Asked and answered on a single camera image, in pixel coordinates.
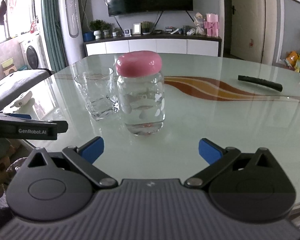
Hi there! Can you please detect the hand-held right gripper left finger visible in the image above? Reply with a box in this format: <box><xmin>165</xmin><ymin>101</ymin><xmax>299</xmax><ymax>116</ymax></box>
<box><xmin>27</xmin><ymin>137</ymin><xmax>118</xmax><ymax>188</ymax></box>

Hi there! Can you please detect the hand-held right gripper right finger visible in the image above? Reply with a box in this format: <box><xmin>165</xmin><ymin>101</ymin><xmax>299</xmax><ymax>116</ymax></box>
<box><xmin>184</xmin><ymin>138</ymin><xmax>275</xmax><ymax>188</ymax></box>

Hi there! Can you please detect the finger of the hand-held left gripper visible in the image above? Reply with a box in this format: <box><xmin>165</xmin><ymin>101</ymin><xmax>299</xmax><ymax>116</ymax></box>
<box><xmin>0</xmin><ymin>116</ymin><xmax>68</xmax><ymax>133</ymax></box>
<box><xmin>0</xmin><ymin>111</ymin><xmax>32</xmax><ymax>120</ymax></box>

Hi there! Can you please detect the clear glass cup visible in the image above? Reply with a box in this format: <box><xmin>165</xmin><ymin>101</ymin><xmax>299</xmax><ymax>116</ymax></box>
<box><xmin>74</xmin><ymin>67</ymin><xmax>119</xmax><ymax>122</ymax></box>

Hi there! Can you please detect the clear glass bottle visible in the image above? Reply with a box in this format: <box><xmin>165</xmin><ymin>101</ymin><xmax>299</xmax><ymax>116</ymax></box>
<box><xmin>117</xmin><ymin>70</ymin><xmax>165</xmax><ymax>136</ymax></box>

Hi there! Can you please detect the white handheld device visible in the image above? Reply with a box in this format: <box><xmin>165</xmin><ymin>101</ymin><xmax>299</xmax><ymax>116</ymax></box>
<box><xmin>11</xmin><ymin>91</ymin><xmax>33</xmax><ymax>109</ymax></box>

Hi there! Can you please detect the grey sofa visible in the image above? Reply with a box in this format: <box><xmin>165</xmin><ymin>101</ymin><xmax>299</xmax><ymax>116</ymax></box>
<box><xmin>0</xmin><ymin>69</ymin><xmax>55</xmax><ymax>110</ymax></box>

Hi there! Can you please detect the white washing machine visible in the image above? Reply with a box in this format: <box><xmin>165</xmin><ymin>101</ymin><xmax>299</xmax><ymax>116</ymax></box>
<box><xmin>20</xmin><ymin>34</ymin><xmax>49</xmax><ymax>70</ymax></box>

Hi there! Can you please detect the black ribbed rod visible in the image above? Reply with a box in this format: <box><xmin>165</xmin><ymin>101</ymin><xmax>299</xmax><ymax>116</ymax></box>
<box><xmin>238</xmin><ymin>75</ymin><xmax>283</xmax><ymax>93</ymax></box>

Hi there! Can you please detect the green curtain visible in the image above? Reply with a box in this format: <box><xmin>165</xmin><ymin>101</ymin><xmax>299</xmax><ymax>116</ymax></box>
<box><xmin>41</xmin><ymin>0</ymin><xmax>69</xmax><ymax>73</ymax></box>

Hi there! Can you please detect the potted plant in white pot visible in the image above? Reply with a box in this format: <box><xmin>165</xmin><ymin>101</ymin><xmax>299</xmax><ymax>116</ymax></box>
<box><xmin>89</xmin><ymin>19</ymin><xmax>104</xmax><ymax>40</ymax></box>

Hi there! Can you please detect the dark hanging garment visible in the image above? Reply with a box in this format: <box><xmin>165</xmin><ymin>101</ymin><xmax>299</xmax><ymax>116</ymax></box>
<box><xmin>0</xmin><ymin>0</ymin><xmax>7</xmax><ymax>25</ymax></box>

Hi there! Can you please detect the potted plant in glass pot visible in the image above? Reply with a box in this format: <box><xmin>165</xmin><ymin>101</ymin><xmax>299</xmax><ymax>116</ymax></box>
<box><xmin>101</xmin><ymin>23</ymin><xmax>112</xmax><ymax>38</ymax></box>

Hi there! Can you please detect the white standing air conditioner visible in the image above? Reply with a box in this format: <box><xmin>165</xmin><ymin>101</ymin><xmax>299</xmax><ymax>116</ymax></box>
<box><xmin>62</xmin><ymin>0</ymin><xmax>87</xmax><ymax>60</ymax></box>

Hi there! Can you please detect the white tv cabinet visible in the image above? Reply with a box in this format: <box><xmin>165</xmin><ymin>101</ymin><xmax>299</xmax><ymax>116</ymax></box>
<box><xmin>84</xmin><ymin>35</ymin><xmax>222</xmax><ymax>57</ymax></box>

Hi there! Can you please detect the orange snack bag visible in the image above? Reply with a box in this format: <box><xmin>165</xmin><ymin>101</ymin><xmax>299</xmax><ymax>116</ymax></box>
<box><xmin>286</xmin><ymin>51</ymin><xmax>300</xmax><ymax>72</ymax></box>

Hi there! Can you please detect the pink gift box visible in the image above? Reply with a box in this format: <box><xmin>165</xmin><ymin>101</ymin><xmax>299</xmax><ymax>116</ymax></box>
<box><xmin>204</xmin><ymin>13</ymin><xmax>220</xmax><ymax>37</ymax></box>

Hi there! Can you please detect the doll bouquet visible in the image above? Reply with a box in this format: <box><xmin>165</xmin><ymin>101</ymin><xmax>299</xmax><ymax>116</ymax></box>
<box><xmin>194</xmin><ymin>12</ymin><xmax>206</xmax><ymax>36</ymax></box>

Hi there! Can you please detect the potted plant in dark pot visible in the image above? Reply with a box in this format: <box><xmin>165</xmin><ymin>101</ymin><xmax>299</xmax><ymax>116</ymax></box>
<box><xmin>141</xmin><ymin>21</ymin><xmax>154</xmax><ymax>35</ymax></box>

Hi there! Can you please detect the cream door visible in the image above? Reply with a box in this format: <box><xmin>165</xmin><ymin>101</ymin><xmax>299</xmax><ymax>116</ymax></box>
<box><xmin>230</xmin><ymin>0</ymin><xmax>265</xmax><ymax>63</ymax></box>

